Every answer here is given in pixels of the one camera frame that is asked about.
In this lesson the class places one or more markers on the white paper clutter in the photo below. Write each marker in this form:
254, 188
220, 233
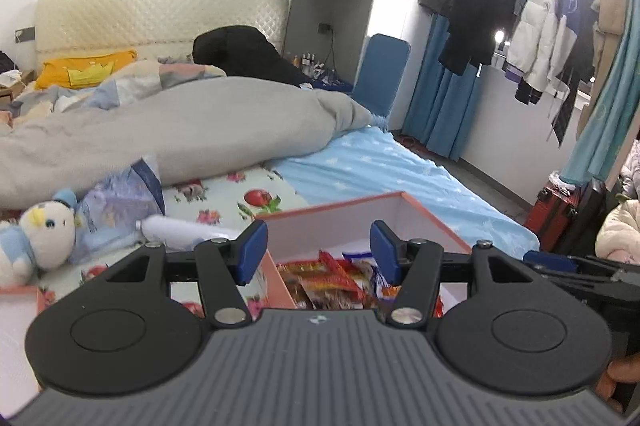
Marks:
11, 78

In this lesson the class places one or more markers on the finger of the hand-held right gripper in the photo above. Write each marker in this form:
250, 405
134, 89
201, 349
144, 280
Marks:
550, 262

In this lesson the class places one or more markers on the cream quilted headboard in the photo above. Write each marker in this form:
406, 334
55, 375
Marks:
150, 20

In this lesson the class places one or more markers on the grey blanket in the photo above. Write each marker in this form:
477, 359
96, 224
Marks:
200, 125

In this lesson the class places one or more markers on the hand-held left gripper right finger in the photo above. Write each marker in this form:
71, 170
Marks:
385, 251

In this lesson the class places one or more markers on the blue padded panel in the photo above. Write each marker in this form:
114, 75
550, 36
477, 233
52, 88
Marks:
382, 70

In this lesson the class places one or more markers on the shallow pink box lid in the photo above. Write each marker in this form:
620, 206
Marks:
15, 336

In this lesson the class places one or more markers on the cream puffy coat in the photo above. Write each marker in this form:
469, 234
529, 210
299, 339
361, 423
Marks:
620, 233

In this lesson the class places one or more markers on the pile of snack packets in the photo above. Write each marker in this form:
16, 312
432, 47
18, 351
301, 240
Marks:
330, 286

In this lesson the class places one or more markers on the large pink cardboard box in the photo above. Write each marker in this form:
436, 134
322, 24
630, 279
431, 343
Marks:
340, 226

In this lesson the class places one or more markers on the white spray bottle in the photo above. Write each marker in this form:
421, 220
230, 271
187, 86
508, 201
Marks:
170, 231

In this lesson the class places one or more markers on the blue curtain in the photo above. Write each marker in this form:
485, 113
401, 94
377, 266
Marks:
440, 105

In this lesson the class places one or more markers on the black hanging coat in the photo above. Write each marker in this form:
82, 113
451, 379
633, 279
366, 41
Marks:
485, 0

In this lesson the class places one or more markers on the black suitcase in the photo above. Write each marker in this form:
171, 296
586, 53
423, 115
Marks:
595, 216

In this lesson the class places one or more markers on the black striped hanging cloth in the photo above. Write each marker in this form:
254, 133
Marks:
561, 115

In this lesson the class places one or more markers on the patchwork quilt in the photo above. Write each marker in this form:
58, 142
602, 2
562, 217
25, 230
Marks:
135, 78

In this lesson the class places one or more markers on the blue star bedsheet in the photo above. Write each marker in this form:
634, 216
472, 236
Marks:
375, 165

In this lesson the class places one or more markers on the person's right hand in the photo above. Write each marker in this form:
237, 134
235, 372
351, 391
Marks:
625, 381

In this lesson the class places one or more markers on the teal hanging cloth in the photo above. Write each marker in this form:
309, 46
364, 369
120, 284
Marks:
605, 115

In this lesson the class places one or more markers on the row of small bottles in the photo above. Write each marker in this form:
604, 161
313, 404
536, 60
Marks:
315, 68

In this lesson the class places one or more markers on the wooden nightstand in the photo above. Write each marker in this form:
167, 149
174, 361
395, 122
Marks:
15, 95

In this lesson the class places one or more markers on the large blue plastic bag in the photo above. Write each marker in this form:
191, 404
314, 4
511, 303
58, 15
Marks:
115, 206

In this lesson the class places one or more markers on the white blue plush duck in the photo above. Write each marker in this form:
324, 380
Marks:
50, 241

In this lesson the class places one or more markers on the red suitcase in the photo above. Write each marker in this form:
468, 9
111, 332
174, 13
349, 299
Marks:
550, 216

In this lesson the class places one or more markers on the black wall socket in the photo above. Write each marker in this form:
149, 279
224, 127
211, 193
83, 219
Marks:
325, 27

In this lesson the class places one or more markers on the white puffer coat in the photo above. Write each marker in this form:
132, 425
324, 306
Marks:
535, 35

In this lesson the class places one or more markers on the navy white hanging jacket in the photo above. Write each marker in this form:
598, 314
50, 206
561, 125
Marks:
575, 0

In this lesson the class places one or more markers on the black garment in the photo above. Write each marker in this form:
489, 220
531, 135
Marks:
240, 50

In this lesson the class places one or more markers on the grey wall switch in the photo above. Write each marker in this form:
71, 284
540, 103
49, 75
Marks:
24, 34

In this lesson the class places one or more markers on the yellow pillow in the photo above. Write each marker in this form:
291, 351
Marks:
60, 70

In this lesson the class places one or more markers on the black cloth bundle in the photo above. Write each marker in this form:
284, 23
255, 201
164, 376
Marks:
5, 61

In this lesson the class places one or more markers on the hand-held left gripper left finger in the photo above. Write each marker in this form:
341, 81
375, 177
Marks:
252, 251

